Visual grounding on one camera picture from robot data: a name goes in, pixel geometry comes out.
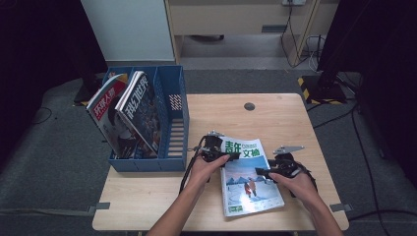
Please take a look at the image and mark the black stand base, hazard stripes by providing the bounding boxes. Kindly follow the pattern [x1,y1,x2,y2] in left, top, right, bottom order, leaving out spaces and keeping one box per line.
[297,74,348,105]

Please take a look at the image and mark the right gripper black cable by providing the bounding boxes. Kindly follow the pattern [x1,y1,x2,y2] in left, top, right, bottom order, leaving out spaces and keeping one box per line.
[293,162,319,200]

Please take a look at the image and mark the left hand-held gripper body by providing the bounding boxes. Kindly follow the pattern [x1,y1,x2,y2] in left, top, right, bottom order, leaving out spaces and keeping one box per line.
[198,130,226,163]

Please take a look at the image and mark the white cabinet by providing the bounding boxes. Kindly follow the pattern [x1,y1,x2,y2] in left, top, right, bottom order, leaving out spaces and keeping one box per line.
[80,0,176,63]

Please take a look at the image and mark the long black floor cable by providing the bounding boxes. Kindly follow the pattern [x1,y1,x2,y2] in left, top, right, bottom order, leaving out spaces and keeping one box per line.
[350,97,385,236]

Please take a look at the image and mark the black cable from socket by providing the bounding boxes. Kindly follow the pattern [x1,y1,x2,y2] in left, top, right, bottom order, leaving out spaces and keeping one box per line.
[279,3,316,69]

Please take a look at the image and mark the green title snow scene magazine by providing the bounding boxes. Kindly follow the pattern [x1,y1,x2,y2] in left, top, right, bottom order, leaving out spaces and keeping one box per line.
[218,136,285,218]

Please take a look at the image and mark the portrait magazine with red label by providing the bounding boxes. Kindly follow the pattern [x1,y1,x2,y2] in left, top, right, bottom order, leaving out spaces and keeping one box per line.
[86,73,141,160]

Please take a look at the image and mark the blue file rack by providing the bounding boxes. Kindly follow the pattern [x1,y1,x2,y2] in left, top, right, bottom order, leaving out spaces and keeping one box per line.
[101,64,191,173]

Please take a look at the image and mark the person's left hand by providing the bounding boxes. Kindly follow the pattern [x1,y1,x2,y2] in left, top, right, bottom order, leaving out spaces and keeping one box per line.
[187,153,231,195]

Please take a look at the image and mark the dark blue cover magazine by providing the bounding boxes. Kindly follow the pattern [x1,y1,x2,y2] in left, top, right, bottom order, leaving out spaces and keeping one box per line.
[114,70,163,156]

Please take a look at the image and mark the grey tape piece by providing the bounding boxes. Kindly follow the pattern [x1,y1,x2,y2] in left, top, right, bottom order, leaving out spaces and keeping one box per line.
[328,203,354,213]
[88,202,111,211]

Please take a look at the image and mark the black curtain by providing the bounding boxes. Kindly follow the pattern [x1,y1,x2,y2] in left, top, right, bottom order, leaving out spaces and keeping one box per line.
[316,0,417,180]
[0,0,109,165]

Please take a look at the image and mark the person's right hand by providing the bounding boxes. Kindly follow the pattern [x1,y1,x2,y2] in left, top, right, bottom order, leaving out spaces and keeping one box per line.
[268,169,318,211]

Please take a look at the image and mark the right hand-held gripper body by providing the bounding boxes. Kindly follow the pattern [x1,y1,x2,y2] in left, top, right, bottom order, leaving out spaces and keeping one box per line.
[268,146,306,179]

